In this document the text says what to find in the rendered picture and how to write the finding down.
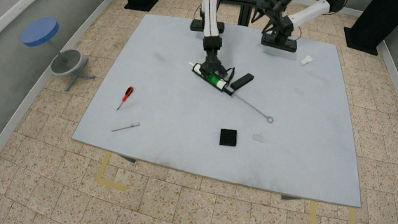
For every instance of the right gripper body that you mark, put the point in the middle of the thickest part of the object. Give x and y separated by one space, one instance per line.
203 68

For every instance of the red and black screwdriver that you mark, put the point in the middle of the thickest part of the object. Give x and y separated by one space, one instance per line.
128 92

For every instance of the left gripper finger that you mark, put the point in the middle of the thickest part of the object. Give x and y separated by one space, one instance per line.
271 22
259 16

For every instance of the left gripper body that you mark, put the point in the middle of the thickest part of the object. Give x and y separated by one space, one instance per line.
273 10

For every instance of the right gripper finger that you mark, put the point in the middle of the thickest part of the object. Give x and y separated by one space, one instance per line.
207 75

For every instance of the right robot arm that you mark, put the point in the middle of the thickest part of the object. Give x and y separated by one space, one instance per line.
210 25

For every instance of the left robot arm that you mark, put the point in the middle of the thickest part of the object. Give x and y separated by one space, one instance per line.
287 23

